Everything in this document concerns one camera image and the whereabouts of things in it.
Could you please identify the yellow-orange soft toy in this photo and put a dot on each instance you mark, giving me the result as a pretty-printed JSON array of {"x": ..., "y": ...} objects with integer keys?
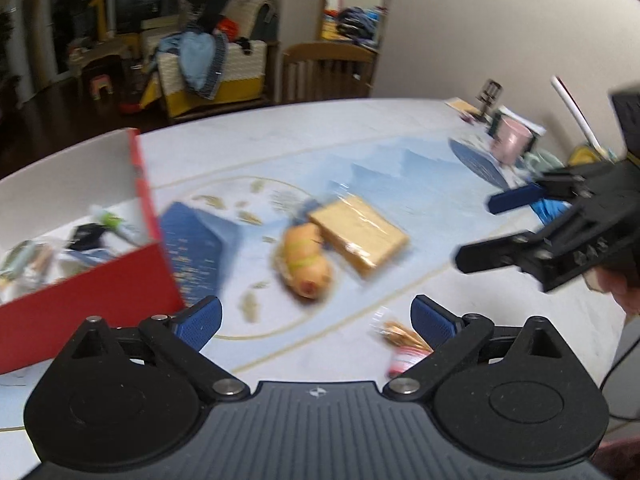
[{"x": 305, "y": 262}]

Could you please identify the red cardboard box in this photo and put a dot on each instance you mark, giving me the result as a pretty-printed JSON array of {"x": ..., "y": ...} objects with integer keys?
[{"x": 100, "y": 305}]

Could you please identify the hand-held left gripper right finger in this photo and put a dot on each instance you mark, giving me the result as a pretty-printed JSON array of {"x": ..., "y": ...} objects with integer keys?
[{"x": 434, "y": 325}]

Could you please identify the cluttered bed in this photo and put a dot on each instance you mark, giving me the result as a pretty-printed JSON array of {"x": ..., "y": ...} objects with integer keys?
[{"x": 352, "y": 22}]

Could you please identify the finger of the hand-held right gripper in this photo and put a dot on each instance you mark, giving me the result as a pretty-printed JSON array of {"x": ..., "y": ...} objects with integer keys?
[
  {"x": 500, "y": 255},
  {"x": 515, "y": 199}
]

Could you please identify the sofa with cream cover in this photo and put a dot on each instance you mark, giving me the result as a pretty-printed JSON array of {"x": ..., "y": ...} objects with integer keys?
[{"x": 240, "y": 75}]

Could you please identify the clear bag of cotton swabs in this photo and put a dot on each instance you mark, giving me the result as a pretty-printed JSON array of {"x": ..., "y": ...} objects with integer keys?
[{"x": 40, "y": 260}]

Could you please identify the pink stool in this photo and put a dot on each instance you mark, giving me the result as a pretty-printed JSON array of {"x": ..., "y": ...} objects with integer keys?
[{"x": 101, "y": 87}]

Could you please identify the pale green cup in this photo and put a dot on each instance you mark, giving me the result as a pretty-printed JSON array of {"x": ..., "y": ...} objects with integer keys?
[{"x": 542, "y": 164}]

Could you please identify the wooden chair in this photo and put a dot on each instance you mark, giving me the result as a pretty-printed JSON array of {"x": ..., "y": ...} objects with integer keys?
[{"x": 330, "y": 70}]

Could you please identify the white stick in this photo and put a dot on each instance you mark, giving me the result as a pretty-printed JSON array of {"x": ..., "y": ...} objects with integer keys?
[{"x": 577, "y": 112}]

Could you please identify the blue plastic bag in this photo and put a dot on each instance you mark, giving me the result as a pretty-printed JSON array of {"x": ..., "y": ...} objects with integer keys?
[{"x": 550, "y": 210}]

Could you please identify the yellow giraffe toy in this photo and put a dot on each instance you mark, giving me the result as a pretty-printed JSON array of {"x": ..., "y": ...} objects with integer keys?
[{"x": 102, "y": 15}]

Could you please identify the yellow wrapped sponge block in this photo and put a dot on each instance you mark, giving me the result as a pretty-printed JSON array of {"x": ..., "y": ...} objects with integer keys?
[{"x": 360, "y": 235}]

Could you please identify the person's right hand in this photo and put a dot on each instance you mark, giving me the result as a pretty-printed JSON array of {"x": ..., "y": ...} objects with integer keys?
[{"x": 625, "y": 285}]

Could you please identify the pink cup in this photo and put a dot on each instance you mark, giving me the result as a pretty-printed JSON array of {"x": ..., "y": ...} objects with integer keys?
[{"x": 510, "y": 142}]

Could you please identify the blue clothes pile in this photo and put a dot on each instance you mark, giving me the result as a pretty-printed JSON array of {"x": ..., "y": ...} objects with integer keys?
[{"x": 202, "y": 62}]

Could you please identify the black small packet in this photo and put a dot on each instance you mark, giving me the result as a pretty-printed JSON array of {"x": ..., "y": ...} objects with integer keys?
[{"x": 87, "y": 237}]

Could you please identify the orange snack packet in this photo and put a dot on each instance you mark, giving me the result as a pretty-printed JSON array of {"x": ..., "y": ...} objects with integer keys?
[{"x": 402, "y": 345}]

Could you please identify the low coffee table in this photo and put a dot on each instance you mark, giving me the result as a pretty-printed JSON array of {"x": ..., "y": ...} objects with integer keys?
[{"x": 97, "y": 57}]

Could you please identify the blue mountain print table mat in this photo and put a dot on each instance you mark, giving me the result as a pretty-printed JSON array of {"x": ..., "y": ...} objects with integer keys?
[{"x": 280, "y": 200}]

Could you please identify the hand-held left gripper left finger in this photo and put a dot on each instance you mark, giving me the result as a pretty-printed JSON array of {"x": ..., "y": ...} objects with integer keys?
[{"x": 200, "y": 321}]

